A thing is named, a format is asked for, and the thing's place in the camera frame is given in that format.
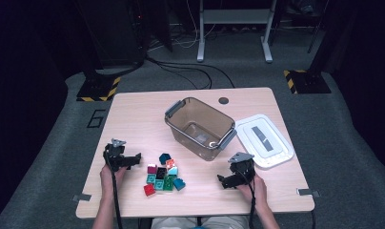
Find black cabinet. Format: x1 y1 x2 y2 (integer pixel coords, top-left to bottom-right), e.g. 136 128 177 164
74 0 147 70

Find dark curtain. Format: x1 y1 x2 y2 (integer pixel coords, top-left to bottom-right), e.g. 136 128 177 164
0 0 70 220
323 0 385 177

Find thin black floor cable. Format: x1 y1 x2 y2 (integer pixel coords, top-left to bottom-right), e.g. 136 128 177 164
153 61 213 91
145 56 236 90

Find right hand-held gripper black cable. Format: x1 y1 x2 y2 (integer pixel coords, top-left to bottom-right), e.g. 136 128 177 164
242 170 256 229

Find person's right hand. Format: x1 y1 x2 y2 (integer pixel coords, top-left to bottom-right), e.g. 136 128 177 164
236 175 269 208

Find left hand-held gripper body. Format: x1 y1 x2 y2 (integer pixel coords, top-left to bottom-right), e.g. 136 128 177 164
102 137 132 173

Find white cables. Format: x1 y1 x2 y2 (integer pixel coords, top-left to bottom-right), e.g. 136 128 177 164
172 0 218 50

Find left hand-held gripper black cable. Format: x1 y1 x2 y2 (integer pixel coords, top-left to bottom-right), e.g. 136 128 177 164
104 152 123 229

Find black striped stand base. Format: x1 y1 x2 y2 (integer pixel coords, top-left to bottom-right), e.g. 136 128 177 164
75 75 122 103
283 69 332 95

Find red building block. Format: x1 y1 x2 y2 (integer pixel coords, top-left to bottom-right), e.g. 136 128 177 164
143 183 156 197

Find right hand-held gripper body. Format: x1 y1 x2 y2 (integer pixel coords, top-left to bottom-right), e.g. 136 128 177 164
227 152 256 189

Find black metal pole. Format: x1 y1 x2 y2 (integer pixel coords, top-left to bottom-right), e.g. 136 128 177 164
307 0 330 54

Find white box lid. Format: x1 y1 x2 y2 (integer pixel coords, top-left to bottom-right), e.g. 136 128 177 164
235 114 294 169

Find white metal desk frame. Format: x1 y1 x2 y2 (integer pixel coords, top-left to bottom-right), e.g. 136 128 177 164
195 0 279 64

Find hand-held gripper black cable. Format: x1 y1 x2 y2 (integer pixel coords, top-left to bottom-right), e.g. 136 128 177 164
242 170 256 229
104 152 123 229

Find transparent brown storage box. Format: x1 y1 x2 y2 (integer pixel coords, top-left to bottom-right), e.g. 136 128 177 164
164 96 238 162

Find green building block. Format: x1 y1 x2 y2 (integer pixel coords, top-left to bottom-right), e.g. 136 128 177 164
163 175 177 192

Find person's left hand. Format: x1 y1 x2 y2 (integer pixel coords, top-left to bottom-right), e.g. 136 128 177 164
99 163 129 198

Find grey metal bracket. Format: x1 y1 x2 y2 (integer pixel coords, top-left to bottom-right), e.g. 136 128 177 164
71 193 92 203
295 188 321 198

